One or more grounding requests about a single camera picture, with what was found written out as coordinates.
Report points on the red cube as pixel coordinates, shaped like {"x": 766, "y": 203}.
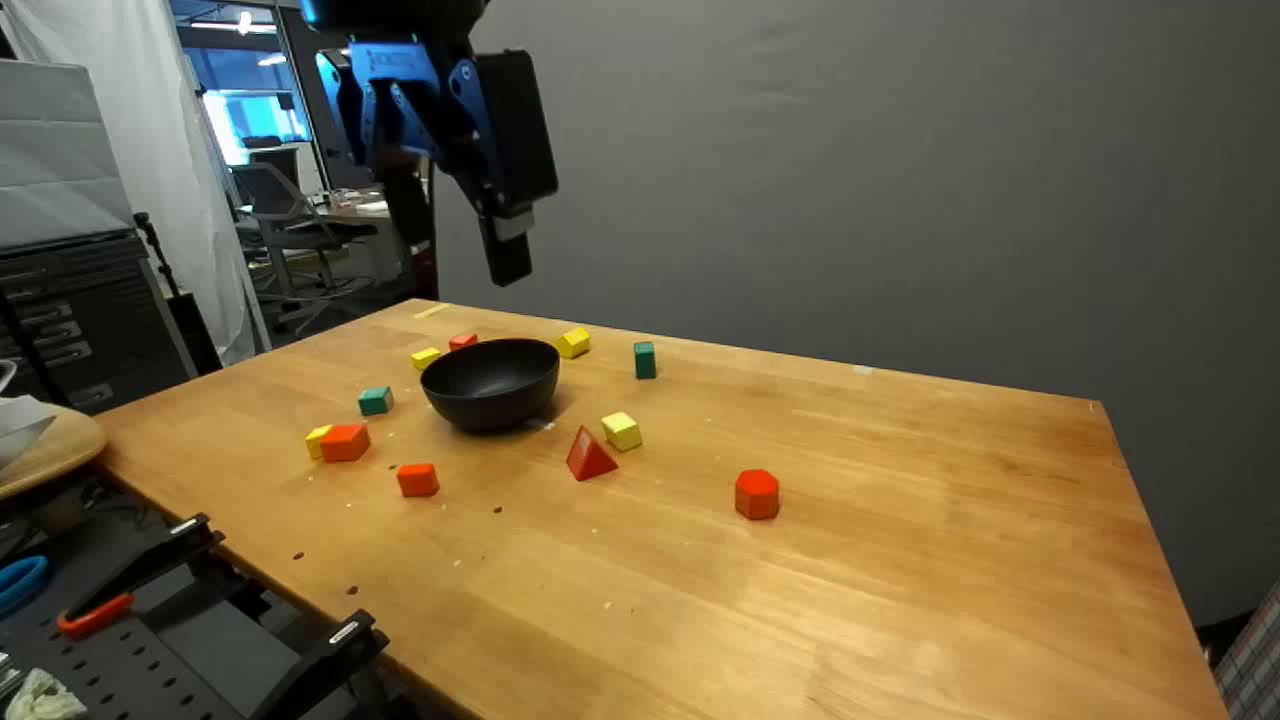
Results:
{"x": 417, "y": 476}

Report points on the black clamp front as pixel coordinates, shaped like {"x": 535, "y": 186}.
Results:
{"x": 331, "y": 667}

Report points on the orange hexagonal block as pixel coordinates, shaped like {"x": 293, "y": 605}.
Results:
{"x": 757, "y": 492}

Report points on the blue handled scissors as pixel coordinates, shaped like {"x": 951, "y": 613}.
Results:
{"x": 23, "y": 583}

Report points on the white cloth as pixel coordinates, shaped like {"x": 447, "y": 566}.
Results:
{"x": 23, "y": 424}

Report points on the black bowl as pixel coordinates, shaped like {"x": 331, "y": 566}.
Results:
{"x": 493, "y": 386}

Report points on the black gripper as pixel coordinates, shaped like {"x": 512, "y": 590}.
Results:
{"x": 417, "y": 80}

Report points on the black pegboard tool tray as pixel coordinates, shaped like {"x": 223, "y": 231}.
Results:
{"x": 207, "y": 641}

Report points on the green block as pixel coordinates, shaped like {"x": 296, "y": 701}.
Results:
{"x": 644, "y": 357}
{"x": 372, "y": 401}

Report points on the yellow cube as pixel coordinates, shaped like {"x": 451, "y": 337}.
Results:
{"x": 621, "y": 429}

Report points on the red triangular prism block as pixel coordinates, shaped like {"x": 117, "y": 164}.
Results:
{"x": 590, "y": 456}

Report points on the black drawer cabinet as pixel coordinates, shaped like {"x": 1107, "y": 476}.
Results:
{"x": 84, "y": 321}

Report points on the round wooden board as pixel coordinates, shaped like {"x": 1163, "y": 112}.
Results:
{"x": 65, "y": 445}

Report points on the red handled clamp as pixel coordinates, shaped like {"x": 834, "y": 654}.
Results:
{"x": 109, "y": 599}

